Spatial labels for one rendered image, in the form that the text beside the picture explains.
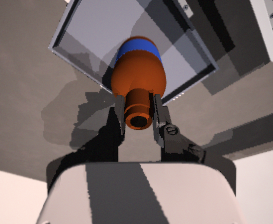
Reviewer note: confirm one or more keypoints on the grey rectangular tray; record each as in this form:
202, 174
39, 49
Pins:
91, 32

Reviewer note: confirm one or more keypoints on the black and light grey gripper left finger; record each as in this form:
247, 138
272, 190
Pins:
102, 148

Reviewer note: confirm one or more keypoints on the brown bottle with blue band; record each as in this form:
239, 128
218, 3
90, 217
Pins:
138, 74

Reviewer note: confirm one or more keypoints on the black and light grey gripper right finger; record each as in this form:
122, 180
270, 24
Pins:
174, 145

